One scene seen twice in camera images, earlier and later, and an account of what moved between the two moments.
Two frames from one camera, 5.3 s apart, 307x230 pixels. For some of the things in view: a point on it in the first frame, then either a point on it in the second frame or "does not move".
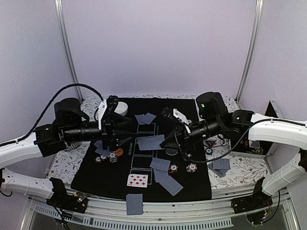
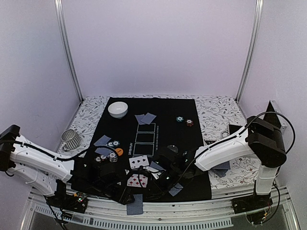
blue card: [139, 117] does not move
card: [148, 118] does not move
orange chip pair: [99, 159] does not move
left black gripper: [112, 141] to [122, 197]
